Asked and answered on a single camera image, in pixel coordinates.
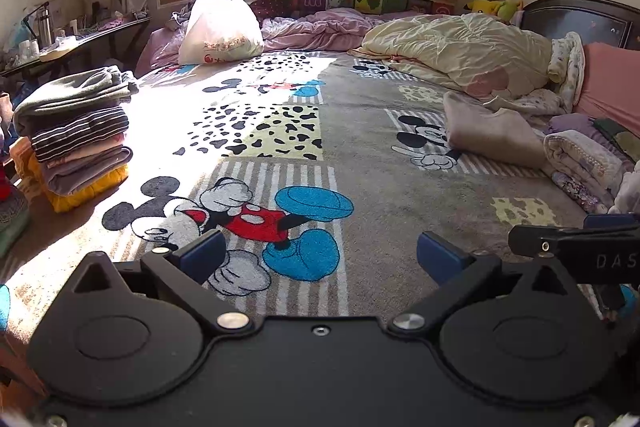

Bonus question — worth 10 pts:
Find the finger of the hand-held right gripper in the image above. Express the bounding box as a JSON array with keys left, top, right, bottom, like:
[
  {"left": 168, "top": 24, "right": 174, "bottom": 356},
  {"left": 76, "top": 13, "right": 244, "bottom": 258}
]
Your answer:
[
  {"left": 508, "top": 223, "right": 588, "bottom": 260},
  {"left": 584, "top": 213, "right": 640, "bottom": 230}
]

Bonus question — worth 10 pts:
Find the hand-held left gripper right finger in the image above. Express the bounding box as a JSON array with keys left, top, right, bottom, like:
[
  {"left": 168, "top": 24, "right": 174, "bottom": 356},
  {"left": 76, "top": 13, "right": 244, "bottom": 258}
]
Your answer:
[{"left": 387, "top": 231, "right": 576, "bottom": 335}]

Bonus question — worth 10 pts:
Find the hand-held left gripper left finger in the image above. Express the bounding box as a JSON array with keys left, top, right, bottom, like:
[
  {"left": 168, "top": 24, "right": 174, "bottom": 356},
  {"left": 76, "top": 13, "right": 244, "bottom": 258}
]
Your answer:
[{"left": 67, "top": 229, "right": 256, "bottom": 335}]

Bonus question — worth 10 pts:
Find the white cloth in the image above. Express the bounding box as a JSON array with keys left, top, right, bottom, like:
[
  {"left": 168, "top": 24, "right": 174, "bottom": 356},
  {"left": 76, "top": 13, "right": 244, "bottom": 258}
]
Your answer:
[{"left": 610, "top": 172, "right": 640, "bottom": 215}]

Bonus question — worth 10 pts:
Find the white purple floral blanket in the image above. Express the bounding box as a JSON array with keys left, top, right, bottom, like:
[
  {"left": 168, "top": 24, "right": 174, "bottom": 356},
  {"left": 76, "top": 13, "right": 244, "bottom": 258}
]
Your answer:
[{"left": 544, "top": 129, "right": 631, "bottom": 212}]

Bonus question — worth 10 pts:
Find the green plaid cloth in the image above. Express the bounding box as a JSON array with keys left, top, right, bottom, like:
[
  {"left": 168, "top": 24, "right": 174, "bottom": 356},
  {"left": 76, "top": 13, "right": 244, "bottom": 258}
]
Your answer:
[{"left": 592, "top": 118, "right": 640, "bottom": 162}]

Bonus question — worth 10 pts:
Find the purple cloth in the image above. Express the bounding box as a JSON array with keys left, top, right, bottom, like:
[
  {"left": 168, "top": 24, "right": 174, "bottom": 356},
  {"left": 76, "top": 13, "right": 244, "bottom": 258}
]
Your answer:
[{"left": 549, "top": 113, "right": 601, "bottom": 138}]

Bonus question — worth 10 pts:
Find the beige folded blanket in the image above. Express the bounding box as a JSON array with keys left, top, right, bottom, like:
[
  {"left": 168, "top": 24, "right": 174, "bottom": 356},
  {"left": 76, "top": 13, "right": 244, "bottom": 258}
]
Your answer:
[{"left": 442, "top": 92, "right": 551, "bottom": 170}]

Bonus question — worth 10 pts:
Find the yellow folded garment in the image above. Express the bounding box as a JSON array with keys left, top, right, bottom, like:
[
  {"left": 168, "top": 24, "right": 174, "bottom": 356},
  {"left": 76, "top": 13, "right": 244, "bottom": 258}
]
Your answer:
[{"left": 27, "top": 154, "right": 130, "bottom": 214}]

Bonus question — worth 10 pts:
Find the pink pillow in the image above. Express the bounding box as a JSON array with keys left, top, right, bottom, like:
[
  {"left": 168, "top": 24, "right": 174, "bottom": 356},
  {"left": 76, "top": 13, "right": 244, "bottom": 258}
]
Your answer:
[{"left": 572, "top": 43, "right": 640, "bottom": 138}]

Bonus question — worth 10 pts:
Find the mauve folded garment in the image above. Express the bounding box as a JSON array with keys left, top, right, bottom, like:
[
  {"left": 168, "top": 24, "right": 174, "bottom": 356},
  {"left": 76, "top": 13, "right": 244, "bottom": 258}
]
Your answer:
[{"left": 40, "top": 146, "right": 133, "bottom": 196}]

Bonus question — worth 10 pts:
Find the pink folded garment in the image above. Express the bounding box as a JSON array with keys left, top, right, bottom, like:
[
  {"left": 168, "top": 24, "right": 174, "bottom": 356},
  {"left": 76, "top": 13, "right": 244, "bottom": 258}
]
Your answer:
[{"left": 42, "top": 133, "right": 126, "bottom": 165}]

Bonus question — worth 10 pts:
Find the cartoon mouse printed blanket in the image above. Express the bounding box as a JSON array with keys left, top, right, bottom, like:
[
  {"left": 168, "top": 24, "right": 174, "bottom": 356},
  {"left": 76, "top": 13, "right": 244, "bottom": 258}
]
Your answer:
[{"left": 0, "top": 49, "right": 616, "bottom": 348}]

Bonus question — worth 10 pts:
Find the white floral baby quilt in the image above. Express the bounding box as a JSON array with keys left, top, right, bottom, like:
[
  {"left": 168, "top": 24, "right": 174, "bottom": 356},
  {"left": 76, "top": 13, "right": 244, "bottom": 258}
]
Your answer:
[{"left": 482, "top": 32, "right": 586, "bottom": 115}]

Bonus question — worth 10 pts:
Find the striped folded garment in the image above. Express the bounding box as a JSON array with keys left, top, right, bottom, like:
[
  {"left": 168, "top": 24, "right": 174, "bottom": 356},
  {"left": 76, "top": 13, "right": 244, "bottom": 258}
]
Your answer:
[{"left": 30, "top": 107, "right": 131, "bottom": 162}]

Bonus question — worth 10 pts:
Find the dark wooden headboard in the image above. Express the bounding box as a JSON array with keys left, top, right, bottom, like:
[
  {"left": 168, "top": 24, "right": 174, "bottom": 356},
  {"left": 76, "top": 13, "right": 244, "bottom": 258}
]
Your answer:
[{"left": 520, "top": 0, "right": 640, "bottom": 52}]

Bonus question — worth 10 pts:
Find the grey folded garment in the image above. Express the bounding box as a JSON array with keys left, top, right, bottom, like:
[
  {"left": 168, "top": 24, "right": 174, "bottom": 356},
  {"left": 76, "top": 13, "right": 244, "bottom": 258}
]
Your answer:
[{"left": 12, "top": 66, "right": 140, "bottom": 135}]

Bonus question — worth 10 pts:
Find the cream quilt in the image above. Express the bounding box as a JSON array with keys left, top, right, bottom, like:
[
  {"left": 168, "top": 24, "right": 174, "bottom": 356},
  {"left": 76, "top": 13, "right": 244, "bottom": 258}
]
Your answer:
[{"left": 348, "top": 13, "right": 566, "bottom": 100}]

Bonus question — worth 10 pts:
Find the white plastic bag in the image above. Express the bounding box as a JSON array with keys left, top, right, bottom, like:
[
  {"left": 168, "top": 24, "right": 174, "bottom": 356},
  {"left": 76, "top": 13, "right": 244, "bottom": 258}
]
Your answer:
[{"left": 178, "top": 0, "right": 265, "bottom": 66}]

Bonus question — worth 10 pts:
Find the green plush toy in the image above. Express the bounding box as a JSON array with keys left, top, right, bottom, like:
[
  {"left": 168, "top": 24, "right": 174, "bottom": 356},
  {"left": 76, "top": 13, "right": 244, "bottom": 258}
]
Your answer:
[{"left": 495, "top": 0, "right": 524, "bottom": 24}]

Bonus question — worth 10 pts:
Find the grey crumpled cloth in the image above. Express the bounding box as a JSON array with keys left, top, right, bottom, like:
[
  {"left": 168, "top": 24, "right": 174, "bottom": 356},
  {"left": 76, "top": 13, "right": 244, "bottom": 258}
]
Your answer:
[{"left": 167, "top": 4, "right": 193, "bottom": 30}]

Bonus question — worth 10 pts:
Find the dark side table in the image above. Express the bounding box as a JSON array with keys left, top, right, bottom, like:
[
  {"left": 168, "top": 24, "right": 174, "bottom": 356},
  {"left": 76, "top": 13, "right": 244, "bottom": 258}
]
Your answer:
[{"left": 0, "top": 16, "right": 151, "bottom": 80}]

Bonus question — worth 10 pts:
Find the crumpled pink quilt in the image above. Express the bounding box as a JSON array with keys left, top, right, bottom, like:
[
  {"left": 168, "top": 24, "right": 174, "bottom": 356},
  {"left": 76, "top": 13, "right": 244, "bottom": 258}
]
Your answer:
[{"left": 135, "top": 7, "right": 436, "bottom": 78}]

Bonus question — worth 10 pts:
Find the steel thermos bottle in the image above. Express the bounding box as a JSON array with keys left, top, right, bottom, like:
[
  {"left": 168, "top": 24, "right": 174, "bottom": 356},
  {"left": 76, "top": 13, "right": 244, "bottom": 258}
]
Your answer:
[{"left": 36, "top": 4, "right": 53, "bottom": 46}]

